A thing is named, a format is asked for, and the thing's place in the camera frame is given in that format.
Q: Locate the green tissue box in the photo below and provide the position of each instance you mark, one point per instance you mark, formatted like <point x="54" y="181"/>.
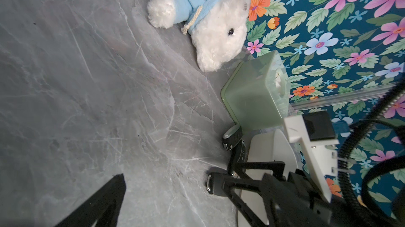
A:
<point x="257" y="95"/>

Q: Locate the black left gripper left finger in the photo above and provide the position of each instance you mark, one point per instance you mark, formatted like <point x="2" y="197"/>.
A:
<point x="102" y="209"/>

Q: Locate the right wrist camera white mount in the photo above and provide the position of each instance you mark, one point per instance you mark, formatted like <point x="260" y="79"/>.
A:
<point x="315" y="134"/>

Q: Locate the black slim Porsche key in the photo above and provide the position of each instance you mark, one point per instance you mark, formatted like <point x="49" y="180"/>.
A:
<point x="238" y="155"/>

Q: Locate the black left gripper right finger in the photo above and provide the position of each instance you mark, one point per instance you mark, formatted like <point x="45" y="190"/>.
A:
<point x="272" y="190"/>

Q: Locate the white teddy bear blue shirt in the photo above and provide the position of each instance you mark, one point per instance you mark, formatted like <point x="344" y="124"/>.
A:
<point x="217" y="27"/>

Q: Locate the black chrome button key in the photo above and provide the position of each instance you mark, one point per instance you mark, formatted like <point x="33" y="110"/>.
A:
<point x="232" y="137"/>

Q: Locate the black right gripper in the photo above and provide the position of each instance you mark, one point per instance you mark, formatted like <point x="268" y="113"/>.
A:
<point x="333" y="212"/>

